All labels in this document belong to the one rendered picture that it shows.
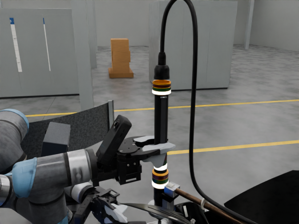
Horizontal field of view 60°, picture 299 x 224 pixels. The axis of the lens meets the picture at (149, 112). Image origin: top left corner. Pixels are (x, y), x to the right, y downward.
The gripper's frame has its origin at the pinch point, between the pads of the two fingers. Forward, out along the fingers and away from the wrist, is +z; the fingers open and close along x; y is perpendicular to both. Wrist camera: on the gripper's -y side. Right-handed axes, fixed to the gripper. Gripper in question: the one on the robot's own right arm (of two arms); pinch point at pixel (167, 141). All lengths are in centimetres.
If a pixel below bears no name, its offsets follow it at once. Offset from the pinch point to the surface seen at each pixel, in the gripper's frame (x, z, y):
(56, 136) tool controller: -69, -24, 24
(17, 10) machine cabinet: -623, -53, -49
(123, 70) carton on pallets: -769, 230, 130
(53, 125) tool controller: -83, -25, 23
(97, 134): -197, 19, 84
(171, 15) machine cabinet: -541, 286, -37
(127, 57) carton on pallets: -765, 246, 87
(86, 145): -190, 7, 91
